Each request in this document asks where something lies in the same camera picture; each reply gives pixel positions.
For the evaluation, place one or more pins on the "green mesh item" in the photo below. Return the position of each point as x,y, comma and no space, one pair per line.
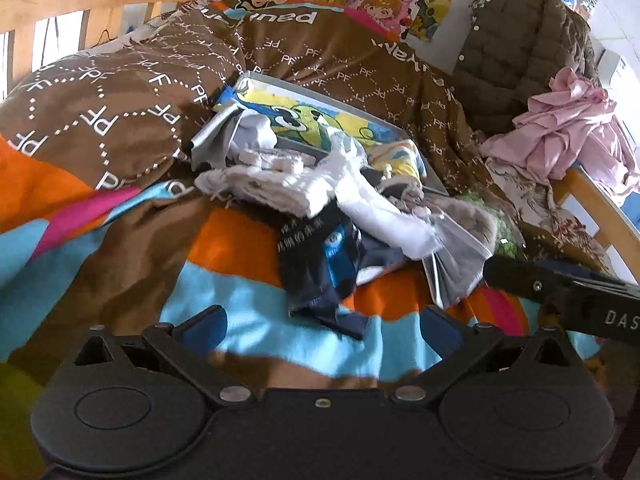
500,220

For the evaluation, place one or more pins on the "white fluffy cloth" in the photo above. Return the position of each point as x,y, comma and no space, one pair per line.
270,187

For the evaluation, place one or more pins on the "printed compressed towel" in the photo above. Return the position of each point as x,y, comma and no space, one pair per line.
275,159

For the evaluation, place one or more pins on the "cartoon print towel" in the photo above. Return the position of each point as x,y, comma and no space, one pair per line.
300,120

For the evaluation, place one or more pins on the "pink cloth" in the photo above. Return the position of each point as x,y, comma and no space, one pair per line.
565,130

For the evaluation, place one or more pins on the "grey storage box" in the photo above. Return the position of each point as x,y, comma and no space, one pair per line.
300,93

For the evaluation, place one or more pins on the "olive quilted jacket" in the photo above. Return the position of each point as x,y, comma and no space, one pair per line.
520,50

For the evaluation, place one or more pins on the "floral cloth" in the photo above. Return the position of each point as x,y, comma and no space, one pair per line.
530,200

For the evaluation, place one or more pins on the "white wall appliance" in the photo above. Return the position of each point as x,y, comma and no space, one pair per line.
615,67

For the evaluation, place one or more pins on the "brown multicolour printed duvet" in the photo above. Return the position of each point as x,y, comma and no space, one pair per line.
325,60

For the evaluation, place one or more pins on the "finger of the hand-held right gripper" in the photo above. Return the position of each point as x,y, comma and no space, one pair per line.
520,280

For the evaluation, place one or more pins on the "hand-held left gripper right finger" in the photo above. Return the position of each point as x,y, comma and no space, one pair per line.
442,332

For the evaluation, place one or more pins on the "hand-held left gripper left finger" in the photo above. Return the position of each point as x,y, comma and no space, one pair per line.
205,327

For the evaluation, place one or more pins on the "light grey cloth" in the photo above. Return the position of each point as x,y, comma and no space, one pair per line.
215,135

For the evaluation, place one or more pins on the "black printed sock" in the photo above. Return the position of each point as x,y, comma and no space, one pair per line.
310,260

